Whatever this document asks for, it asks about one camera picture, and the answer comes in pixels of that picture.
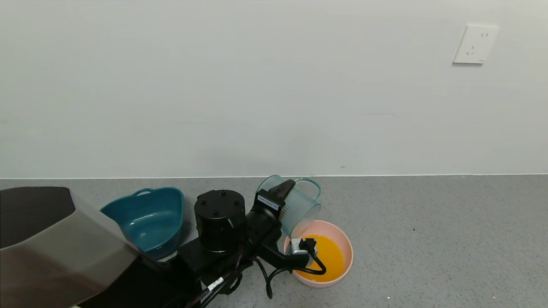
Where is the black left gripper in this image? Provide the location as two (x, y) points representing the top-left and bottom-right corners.
(246, 179), (296, 247)

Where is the clear ribbed plastic cup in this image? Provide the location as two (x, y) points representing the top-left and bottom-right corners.
(256, 175), (322, 239)

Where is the orange juice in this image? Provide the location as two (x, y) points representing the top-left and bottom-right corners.
(295, 234), (345, 283)

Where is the pink bowl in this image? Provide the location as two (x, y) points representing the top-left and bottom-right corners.
(284, 220), (354, 287)

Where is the teal plastic basin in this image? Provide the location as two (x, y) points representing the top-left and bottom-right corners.
(101, 187), (185, 260)

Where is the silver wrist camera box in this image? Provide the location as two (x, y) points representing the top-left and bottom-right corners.
(290, 238), (318, 258)

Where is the thin black camera cable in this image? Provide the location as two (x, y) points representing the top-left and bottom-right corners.
(184, 238), (328, 308)

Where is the white wall socket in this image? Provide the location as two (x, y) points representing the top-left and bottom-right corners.
(453, 24), (500, 65)

